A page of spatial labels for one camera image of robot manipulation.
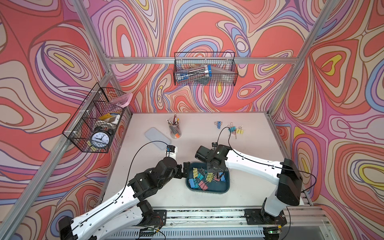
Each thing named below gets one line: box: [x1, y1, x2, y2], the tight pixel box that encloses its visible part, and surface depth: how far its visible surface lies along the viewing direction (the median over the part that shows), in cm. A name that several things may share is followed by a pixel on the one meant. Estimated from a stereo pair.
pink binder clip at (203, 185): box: [198, 180, 208, 191], surface depth 84 cm
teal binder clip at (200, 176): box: [197, 171, 205, 181], surface depth 88 cm
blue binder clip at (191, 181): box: [189, 178, 195, 189], surface depth 84 cm
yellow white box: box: [98, 112, 121, 125], surface depth 76 cm
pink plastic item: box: [110, 92, 133, 108], surface depth 82 cm
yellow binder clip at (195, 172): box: [193, 167, 198, 179], surface depth 86 cm
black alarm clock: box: [90, 126, 113, 149], surface depth 69 cm
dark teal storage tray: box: [185, 162, 231, 194], surface depth 86 cm
